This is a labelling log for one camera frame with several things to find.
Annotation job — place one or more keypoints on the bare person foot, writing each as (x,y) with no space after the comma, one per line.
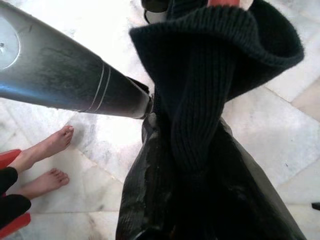
(47,181)
(50,147)

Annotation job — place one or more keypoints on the person leg black trousers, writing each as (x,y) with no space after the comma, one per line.
(12,210)
(7,180)

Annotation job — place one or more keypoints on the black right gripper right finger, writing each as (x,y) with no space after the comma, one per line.
(237,200)

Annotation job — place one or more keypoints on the red plastic stool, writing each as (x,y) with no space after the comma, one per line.
(10,156)

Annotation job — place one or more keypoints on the grey robot leg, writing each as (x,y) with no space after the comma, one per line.
(62,70)

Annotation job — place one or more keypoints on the black knit garment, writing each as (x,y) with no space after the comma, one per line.
(200,100)

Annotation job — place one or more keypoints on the red clothes hanger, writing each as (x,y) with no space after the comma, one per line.
(223,2)

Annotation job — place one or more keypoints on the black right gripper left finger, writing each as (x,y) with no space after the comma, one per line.
(145,200)

